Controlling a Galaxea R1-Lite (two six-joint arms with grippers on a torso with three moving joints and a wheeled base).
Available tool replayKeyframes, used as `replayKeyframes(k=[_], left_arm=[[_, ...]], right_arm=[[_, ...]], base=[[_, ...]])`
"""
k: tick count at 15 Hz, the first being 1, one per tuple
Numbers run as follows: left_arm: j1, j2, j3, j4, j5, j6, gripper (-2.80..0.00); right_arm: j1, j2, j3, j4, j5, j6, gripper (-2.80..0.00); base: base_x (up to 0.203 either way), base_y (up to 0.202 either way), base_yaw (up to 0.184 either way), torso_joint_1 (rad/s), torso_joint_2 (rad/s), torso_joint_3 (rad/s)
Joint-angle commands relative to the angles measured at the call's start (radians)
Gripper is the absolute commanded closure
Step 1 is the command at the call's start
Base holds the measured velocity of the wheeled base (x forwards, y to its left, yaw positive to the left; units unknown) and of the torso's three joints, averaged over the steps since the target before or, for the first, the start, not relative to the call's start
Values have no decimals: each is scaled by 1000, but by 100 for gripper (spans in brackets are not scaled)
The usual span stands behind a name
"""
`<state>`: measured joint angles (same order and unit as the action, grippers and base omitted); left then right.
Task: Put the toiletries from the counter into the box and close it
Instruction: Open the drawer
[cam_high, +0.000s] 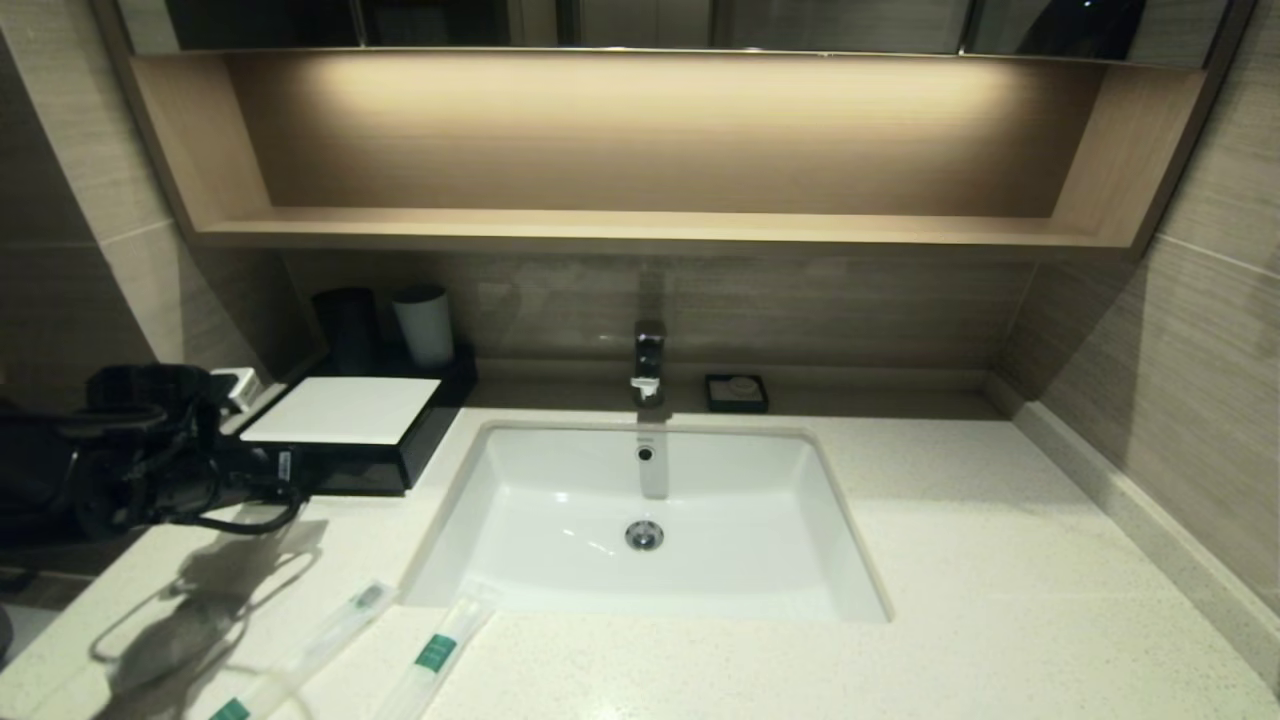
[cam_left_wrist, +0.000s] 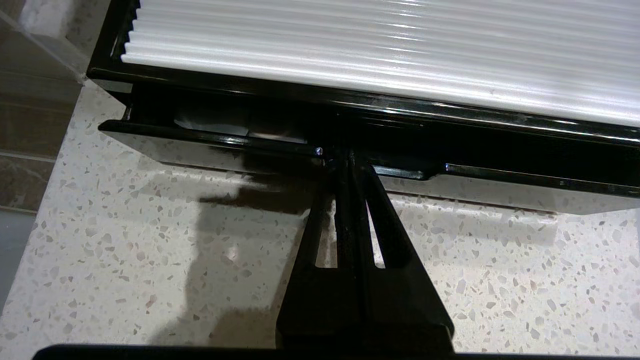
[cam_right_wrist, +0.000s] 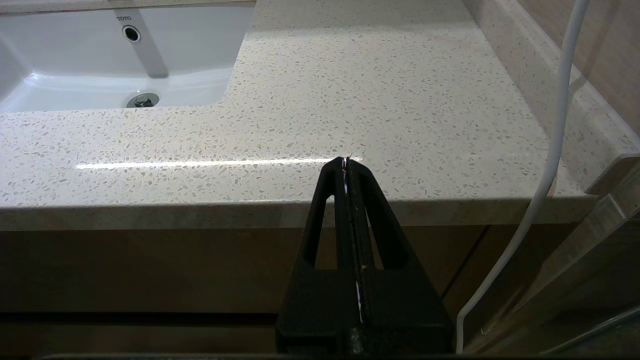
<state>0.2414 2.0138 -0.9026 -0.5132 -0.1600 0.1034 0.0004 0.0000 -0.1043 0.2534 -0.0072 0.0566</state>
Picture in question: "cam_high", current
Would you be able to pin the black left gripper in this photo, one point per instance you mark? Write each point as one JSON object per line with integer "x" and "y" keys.
{"x": 195, "y": 480}

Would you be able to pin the wooden wall niche shelf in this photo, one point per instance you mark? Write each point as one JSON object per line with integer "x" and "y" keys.
{"x": 650, "y": 230}

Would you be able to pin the black cup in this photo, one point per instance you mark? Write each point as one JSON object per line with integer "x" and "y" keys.
{"x": 347, "y": 335}

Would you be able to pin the clear plastic sachet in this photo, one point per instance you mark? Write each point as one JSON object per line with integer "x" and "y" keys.
{"x": 170, "y": 650}

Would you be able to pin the white packet with green band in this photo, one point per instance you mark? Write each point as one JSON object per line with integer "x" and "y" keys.
{"x": 436, "y": 650}

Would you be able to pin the chrome sink drain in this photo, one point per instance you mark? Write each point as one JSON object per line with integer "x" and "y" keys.
{"x": 644, "y": 536}

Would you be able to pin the glossy black drawer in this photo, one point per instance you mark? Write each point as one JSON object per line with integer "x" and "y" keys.
{"x": 370, "y": 475}

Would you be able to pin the black soap dish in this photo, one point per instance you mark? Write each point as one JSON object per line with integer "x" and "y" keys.
{"x": 714, "y": 400}

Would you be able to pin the dark round floor object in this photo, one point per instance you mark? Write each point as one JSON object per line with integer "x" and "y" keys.
{"x": 5, "y": 635}

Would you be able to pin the clear wrapped toothbrush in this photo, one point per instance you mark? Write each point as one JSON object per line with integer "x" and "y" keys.
{"x": 320, "y": 640}

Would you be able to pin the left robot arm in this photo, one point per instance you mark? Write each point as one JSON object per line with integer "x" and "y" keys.
{"x": 40, "y": 460}

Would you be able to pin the white cup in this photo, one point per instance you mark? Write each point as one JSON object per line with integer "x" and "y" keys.
{"x": 425, "y": 328}

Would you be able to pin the black box with white lid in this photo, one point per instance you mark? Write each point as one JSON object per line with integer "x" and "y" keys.
{"x": 345, "y": 410}

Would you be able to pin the mirrored wall cabinet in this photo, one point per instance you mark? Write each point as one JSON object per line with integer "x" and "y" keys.
{"x": 840, "y": 25}

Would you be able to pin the chrome faucet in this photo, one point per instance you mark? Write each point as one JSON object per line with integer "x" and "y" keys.
{"x": 648, "y": 360}

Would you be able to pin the round beige soap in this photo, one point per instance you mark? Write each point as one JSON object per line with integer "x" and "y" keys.
{"x": 742, "y": 386}

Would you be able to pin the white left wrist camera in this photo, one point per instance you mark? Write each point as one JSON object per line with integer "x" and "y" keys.
{"x": 238, "y": 385}

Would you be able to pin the white sink basin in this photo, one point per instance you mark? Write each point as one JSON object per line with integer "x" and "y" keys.
{"x": 720, "y": 560}

